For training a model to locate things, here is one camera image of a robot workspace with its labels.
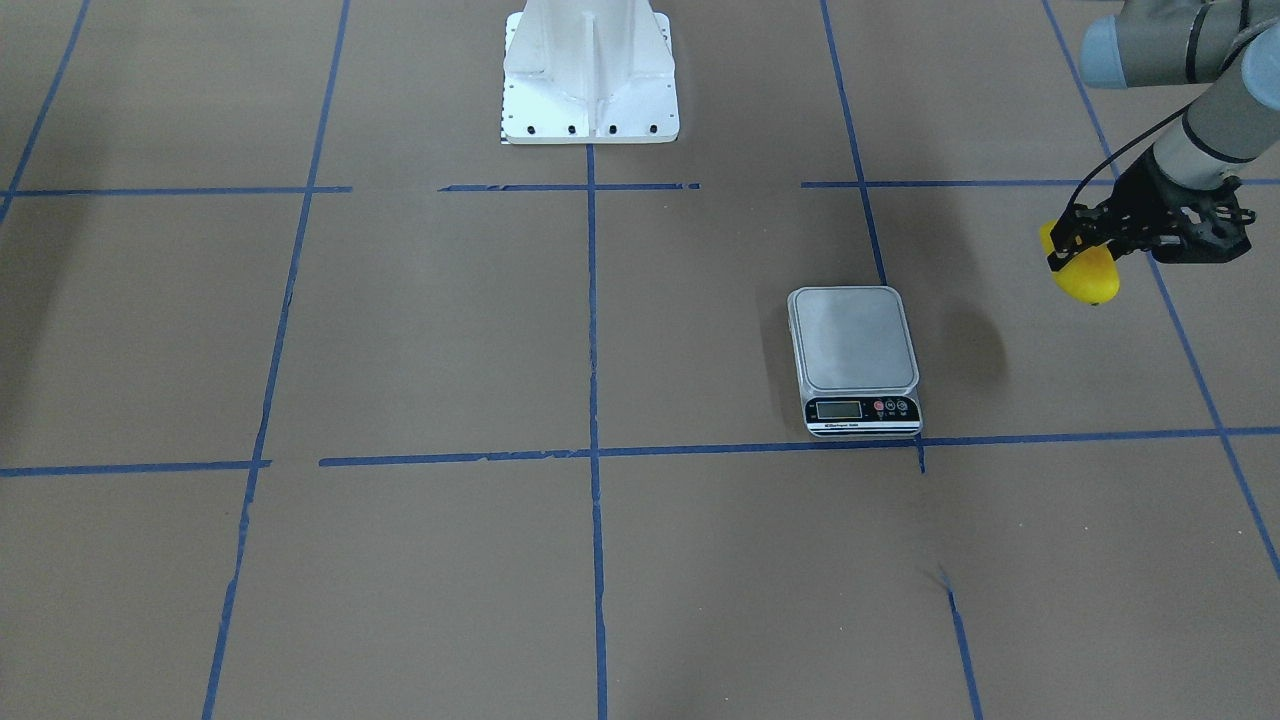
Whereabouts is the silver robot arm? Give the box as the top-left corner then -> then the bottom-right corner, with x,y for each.
1046,1 -> 1277,273

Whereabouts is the yellow orange mango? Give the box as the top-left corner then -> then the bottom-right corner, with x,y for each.
1039,222 -> 1120,306

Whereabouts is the brown paper table mat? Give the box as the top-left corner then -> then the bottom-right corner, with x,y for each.
3,1 -> 1277,719

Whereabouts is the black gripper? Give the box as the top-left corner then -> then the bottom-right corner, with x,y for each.
1046,151 -> 1225,273

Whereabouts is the silver digital kitchen scale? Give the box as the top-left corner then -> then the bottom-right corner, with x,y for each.
787,284 -> 924,439

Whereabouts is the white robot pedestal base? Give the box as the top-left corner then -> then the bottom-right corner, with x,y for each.
500,1 -> 681,145

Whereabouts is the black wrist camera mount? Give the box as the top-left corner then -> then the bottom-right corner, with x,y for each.
1149,195 -> 1257,264

